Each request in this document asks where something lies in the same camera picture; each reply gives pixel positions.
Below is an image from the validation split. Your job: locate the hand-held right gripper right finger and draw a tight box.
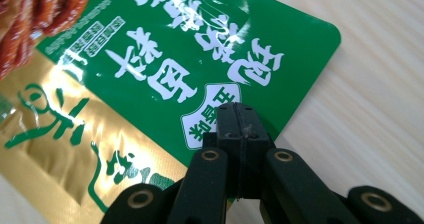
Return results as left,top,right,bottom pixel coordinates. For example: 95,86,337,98
239,102,277,199

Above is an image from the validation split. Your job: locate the green and gold snack packet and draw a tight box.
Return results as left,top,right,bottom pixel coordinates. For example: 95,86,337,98
0,0,342,224

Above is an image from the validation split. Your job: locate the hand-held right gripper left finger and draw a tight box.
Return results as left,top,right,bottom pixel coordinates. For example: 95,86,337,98
202,102,242,199

